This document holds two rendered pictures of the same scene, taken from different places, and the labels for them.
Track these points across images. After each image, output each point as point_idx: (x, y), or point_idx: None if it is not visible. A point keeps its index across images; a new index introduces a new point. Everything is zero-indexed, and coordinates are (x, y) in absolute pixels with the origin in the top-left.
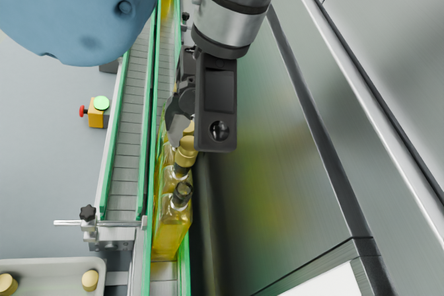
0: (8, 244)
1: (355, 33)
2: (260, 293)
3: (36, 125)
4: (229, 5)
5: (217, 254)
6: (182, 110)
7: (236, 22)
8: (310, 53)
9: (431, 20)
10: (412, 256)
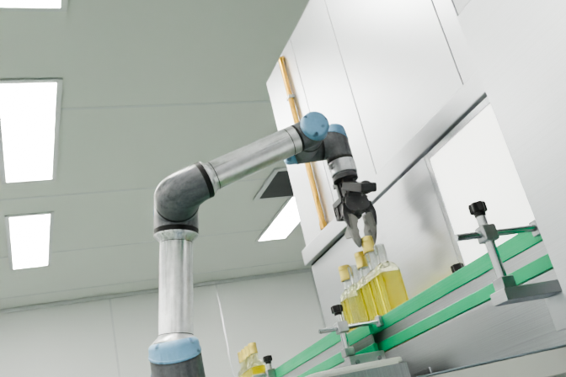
0: None
1: (389, 157)
2: (451, 238)
3: None
4: (341, 156)
5: None
6: (349, 210)
7: (346, 160)
8: (384, 177)
9: (394, 127)
10: (426, 135)
